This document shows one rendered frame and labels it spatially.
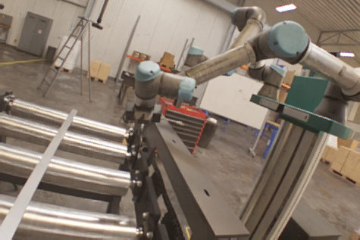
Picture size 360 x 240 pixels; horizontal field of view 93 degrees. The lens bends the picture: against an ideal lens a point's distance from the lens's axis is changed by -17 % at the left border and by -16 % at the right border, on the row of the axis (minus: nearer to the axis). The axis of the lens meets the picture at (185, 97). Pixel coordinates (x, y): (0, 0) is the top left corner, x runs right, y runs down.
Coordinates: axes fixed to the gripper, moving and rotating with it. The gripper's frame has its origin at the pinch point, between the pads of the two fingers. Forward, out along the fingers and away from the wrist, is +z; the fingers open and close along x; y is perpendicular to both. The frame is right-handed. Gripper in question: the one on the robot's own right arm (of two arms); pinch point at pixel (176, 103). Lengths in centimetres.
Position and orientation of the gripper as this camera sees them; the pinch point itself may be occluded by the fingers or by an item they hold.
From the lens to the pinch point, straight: 109.0
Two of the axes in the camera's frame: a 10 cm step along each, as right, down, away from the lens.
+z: -3.4, 9.3, 1.0
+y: 8.9, 2.8, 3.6
